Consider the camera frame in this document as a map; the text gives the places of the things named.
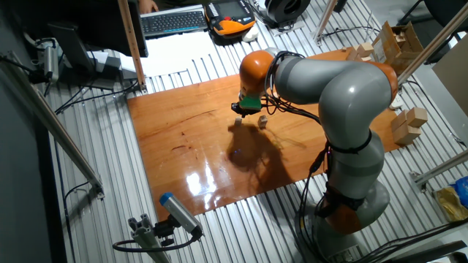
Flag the glossy wooden board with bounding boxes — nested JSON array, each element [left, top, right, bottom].
[[127, 49, 401, 222]]

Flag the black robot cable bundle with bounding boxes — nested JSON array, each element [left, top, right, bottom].
[[263, 50, 333, 263]]

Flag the silver camera with blue end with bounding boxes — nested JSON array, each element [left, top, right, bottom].
[[159, 191, 204, 237]]

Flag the black office chair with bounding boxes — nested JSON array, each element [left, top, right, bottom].
[[396, 0, 468, 65]]

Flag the grey fan base plate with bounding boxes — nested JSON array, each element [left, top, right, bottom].
[[272, 20, 305, 37]]

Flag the person right hand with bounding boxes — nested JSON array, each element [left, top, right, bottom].
[[137, 0, 159, 15]]

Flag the black monitor cables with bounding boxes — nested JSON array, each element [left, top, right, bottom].
[[53, 79, 140, 115]]

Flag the tan frame post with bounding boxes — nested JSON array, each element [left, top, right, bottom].
[[396, 2, 468, 85], [117, 0, 148, 92], [312, 0, 339, 42]]

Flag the long aluminium frame beam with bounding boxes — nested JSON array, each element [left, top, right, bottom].
[[0, 54, 106, 200]]

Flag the thin black table cable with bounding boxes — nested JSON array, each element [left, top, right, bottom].
[[320, 25, 381, 38]]

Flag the black computer keyboard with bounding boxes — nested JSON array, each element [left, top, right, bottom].
[[140, 9, 208, 37]]

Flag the black camera cable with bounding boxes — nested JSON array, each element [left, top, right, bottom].
[[112, 229, 204, 254]]

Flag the white paper sheets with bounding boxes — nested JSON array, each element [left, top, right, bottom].
[[118, 31, 217, 78]]

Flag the white computer mouse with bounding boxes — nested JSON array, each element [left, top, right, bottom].
[[241, 26, 260, 43]]

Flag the short aluminium frame beam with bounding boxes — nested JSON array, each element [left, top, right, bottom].
[[409, 148, 468, 191]]

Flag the orange black teach pendant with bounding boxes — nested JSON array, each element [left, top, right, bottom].
[[203, 0, 257, 37]]

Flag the black floor cable bundle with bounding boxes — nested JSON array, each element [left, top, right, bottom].
[[356, 218, 468, 263]]

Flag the blue plastic bag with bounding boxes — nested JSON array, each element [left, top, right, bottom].
[[450, 176, 468, 209]]

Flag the open cardboard box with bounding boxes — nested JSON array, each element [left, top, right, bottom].
[[372, 20, 425, 74]]

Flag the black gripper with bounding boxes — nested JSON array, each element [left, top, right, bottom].
[[230, 102, 262, 118]]

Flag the black flat bar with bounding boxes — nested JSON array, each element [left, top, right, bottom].
[[380, 239, 468, 263]]

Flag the large wooden block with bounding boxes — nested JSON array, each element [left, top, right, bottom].
[[406, 106, 429, 128], [390, 110, 409, 132], [393, 126, 422, 146]]

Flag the yellow plastic bag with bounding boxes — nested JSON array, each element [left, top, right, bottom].
[[433, 185, 468, 223]]

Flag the beige flat panel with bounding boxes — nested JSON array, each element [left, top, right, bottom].
[[431, 43, 468, 118]]

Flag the aluminium profile camera stand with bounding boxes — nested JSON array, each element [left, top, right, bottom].
[[127, 213, 173, 263]]

